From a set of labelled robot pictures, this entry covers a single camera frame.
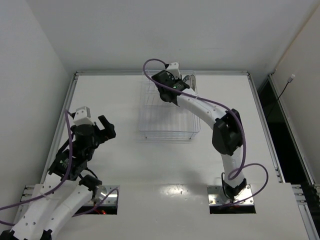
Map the green rim lettered plate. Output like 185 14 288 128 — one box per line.
182 75 192 85

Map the white plate floral emblem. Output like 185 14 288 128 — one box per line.
189 74 196 91

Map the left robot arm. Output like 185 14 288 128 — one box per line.
0 113 119 240

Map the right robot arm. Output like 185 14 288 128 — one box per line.
151 70 247 200

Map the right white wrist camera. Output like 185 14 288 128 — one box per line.
165 62 181 80

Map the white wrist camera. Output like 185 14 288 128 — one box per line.
73 106 94 126
165 62 181 80

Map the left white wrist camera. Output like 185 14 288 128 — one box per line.
73 106 94 126

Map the aluminium frame rail left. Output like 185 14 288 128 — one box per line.
40 72 78 184

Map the aluminium frame rail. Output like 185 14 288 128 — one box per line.
40 72 78 184
247 72 286 183
75 70 250 76

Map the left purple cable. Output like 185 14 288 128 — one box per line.
0 108 120 226

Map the purple cable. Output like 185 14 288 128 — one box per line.
142 58 270 210
0 108 120 226

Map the white wire dish rack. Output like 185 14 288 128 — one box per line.
138 74 201 142

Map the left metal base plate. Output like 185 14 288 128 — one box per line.
94 185 120 207

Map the metal base plate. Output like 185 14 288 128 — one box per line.
94 185 120 207
207 185 254 207

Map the aluminium frame rail back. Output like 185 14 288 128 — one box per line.
75 70 250 76

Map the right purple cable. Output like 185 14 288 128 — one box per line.
142 58 270 210

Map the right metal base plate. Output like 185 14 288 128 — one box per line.
207 185 254 207

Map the black cable white plug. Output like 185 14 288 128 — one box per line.
266 74 296 120

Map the aluminium frame rail right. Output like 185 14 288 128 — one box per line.
247 72 286 183

